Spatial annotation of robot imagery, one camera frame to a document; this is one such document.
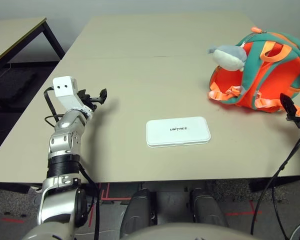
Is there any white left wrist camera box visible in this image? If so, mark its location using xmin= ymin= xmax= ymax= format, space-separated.
xmin=52 ymin=76 xmax=93 ymax=118

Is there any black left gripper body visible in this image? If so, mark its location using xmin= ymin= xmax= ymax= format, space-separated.
xmin=82 ymin=96 xmax=101 ymax=111

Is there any dark grey robot left leg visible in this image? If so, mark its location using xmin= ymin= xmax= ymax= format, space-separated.
xmin=119 ymin=188 xmax=152 ymax=236

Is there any orange and teal backpack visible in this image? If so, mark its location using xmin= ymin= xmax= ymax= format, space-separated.
xmin=207 ymin=26 xmax=300 ymax=115

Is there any grey robot torso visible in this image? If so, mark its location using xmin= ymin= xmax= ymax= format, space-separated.
xmin=126 ymin=222 xmax=266 ymax=240

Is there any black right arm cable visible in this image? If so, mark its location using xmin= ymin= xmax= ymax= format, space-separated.
xmin=249 ymin=129 xmax=300 ymax=240

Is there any black foam floor mat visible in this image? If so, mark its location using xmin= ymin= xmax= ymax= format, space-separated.
xmin=0 ymin=71 xmax=38 ymax=106

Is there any dark grey robot right leg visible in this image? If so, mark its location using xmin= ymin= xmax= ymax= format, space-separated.
xmin=191 ymin=187 xmax=228 ymax=228

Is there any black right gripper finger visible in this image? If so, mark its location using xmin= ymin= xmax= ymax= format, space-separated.
xmin=279 ymin=93 xmax=298 ymax=118

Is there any dark grey robot leg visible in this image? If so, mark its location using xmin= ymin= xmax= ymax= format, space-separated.
xmin=119 ymin=188 xmax=152 ymax=236
xmin=191 ymin=187 xmax=228 ymax=228

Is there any grey plush shark toy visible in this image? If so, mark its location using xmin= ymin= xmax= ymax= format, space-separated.
xmin=206 ymin=44 xmax=248 ymax=72

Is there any beige side table black frame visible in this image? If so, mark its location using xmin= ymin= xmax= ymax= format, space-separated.
xmin=0 ymin=16 xmax=66 ymax=86

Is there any white Unitree box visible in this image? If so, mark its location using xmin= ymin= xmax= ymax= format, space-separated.
xmin=145 ymin=116 xmax=212 ymax=149

